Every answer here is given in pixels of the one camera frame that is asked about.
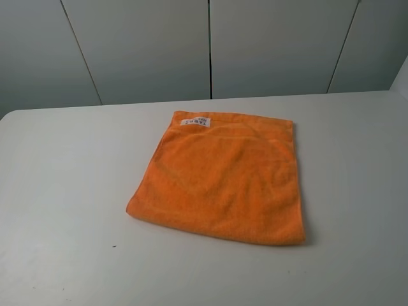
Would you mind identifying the orange terry towel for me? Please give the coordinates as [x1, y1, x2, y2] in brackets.
[126, 111, 305, 245]

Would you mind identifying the white towel label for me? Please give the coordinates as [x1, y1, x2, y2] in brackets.
[180, 117, 211, 128]

